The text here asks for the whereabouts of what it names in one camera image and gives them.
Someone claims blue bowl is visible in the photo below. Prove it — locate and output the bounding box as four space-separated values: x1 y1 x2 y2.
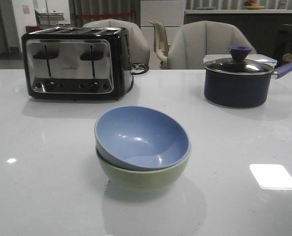
94 106 191 171

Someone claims green bowl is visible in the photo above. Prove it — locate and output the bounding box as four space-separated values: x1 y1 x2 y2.
96 151 191 191

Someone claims beige chair behind toaster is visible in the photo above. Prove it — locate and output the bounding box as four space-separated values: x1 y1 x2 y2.
83 19 150 65

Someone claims cream office chair back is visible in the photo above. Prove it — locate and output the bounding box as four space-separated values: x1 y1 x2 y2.
149 21 169 69

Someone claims dark blue saucepan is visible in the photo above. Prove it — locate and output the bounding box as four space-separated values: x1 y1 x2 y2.
204 63 292 108

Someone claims beige chair on right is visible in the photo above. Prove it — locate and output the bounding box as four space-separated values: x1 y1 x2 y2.
168 21 256 70

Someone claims black silver four-slot toaster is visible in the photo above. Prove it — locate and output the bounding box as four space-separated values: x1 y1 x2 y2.
22 27 134 100

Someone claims glass pot lid blue knob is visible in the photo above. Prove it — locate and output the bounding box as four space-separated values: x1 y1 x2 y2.
204 46 274 75

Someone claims white refrigerator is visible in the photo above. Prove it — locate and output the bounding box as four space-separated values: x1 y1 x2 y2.
140 0 185 27

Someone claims red trash bin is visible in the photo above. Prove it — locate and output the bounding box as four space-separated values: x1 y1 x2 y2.
26 25 39 33

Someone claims fruit plate on counter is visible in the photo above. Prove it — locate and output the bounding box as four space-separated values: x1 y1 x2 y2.
242 0 265 10

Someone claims toaster power cord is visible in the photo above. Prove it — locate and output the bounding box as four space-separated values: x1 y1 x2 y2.
129 62 149 75

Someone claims stanchion post with red belt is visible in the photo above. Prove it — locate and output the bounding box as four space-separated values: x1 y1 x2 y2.
75 12 133 19

